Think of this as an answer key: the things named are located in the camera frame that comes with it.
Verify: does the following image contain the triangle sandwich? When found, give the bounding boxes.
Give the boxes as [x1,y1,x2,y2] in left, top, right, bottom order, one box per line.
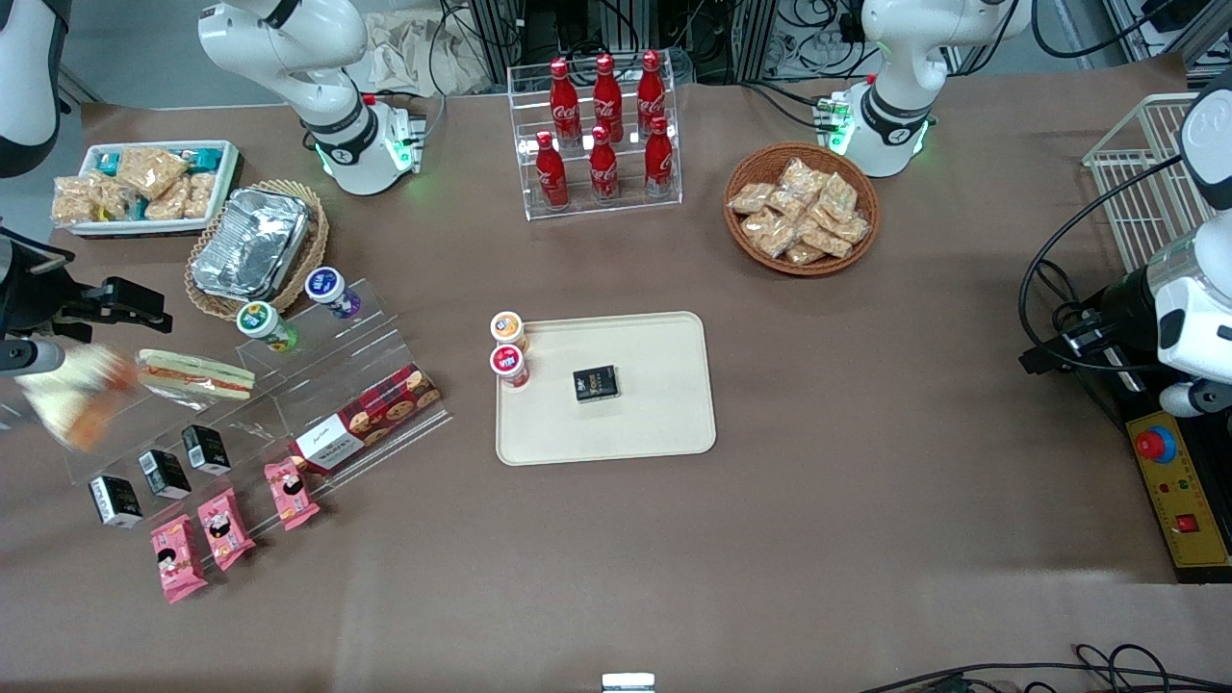
[14,345,138,453]
[135,348,257,410]

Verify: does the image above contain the red cola bottle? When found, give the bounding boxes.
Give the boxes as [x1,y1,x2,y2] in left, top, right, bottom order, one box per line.
[549,58,582,145]
[592,53,624,143]
[636,50,667,136]
[535,131,569,210]
[589,125,620,203]
[644,117,675,198]

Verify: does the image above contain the white wire basket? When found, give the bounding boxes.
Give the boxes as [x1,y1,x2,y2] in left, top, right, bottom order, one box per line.
[1083,92,1214,275]

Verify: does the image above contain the red cookie box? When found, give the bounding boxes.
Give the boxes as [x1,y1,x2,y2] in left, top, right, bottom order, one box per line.
[289,364,442,475]

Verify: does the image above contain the pink snack pack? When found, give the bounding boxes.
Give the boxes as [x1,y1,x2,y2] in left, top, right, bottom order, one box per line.
[150,514,208,604]
[197,487,257,572]
[264,458,321,531]

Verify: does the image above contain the clear acrylic stepped shelf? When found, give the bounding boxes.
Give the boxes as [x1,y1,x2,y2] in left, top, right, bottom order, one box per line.
[60,279,453,521]

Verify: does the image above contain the red lid yogurt cup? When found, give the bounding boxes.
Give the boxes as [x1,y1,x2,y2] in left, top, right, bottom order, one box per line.
[489,344,531,390]

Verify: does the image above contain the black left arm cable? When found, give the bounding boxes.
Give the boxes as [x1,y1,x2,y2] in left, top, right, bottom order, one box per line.
[1018,154,1185,376]

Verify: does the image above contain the clear acrylic bottle rack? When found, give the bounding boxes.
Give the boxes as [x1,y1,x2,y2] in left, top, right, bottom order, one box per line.
[507,48,682,222]

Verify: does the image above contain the cream plastic tray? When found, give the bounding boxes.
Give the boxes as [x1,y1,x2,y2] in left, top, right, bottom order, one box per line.
[495,310,717,468]

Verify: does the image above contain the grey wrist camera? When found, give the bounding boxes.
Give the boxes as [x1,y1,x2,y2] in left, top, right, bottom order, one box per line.
[1158,380,1232,417]
[0,340,64,378]

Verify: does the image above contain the orange lid yogurt cup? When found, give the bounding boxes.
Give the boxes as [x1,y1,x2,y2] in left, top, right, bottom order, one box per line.
[489,310,529,353]

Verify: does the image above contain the white rectangular bin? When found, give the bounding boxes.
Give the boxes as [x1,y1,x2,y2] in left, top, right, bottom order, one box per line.
[60,141,240,238]

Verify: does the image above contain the oval wicker basket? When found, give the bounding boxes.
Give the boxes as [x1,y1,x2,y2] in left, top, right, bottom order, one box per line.
[184,179,330,321]

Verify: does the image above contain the blue lid yogurt cup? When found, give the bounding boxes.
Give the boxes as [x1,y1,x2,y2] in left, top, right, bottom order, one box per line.
[304,267,363,321]

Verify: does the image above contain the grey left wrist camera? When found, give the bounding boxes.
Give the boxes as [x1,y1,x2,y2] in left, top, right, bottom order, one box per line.
[1158,380,1232,417]

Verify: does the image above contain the aluminium frame rack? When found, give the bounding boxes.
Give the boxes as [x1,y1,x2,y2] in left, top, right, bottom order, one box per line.
[462,0,771,83]

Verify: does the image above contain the small black box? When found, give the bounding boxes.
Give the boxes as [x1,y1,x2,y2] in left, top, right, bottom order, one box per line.
[573,364,622,403]
[182,424,232,476]
[89,475,143,529]
[138,449,192,501]

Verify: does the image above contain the round wicker basket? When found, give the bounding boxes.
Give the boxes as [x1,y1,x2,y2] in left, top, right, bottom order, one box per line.
[724,142,881,278]

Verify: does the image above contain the black cables at table edge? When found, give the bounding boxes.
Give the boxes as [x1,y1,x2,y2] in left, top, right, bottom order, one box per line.
[857,643,1232,693]

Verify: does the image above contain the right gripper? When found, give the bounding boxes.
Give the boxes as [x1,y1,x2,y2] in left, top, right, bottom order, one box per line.
[0,252,174,345]

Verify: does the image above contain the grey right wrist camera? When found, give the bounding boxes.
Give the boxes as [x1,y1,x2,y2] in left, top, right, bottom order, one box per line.
[0,340,64,378]

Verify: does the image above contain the green lid yogurt cup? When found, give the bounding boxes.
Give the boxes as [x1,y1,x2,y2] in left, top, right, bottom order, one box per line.
[237,300,299,353]

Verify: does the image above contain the yellow emergency stop control box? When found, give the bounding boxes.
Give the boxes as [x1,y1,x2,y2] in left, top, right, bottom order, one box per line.
[1097,371,1232,583]

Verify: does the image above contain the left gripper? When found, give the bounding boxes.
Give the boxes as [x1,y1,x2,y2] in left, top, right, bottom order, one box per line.
[1018,268,1232,383]

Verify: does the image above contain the silver foil container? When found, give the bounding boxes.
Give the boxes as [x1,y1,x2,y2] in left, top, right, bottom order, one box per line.
[191,188,311,299]

